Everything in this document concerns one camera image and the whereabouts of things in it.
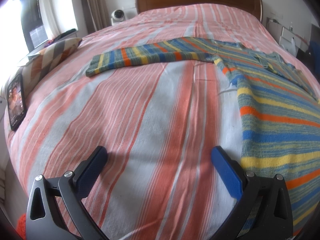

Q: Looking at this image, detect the striped knit sweater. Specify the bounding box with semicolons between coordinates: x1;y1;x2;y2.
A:
85;37;320;238

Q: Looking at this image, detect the striped pillow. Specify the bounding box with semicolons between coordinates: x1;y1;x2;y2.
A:
0;37;83;98

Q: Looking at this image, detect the pink striped bed sheet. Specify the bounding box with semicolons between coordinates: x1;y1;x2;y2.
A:
5;4;313;240

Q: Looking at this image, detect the white security camera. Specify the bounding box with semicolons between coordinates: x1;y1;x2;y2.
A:
111;9;126;26

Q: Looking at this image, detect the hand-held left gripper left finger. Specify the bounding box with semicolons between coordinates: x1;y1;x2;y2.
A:
26;145;110;240

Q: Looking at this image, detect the beige curtain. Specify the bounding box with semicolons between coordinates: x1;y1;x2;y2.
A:
79;0;111;33

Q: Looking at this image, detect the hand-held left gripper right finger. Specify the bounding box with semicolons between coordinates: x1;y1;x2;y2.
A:
211;145;293;240

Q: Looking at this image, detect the blue garment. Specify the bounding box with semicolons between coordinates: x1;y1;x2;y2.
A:
310;40;320;57

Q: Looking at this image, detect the white plastic bag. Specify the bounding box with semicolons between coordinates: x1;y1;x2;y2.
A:
279;26;298;55

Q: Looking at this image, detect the black smartphone with lit screen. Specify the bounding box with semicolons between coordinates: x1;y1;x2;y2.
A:
7;73;27;131

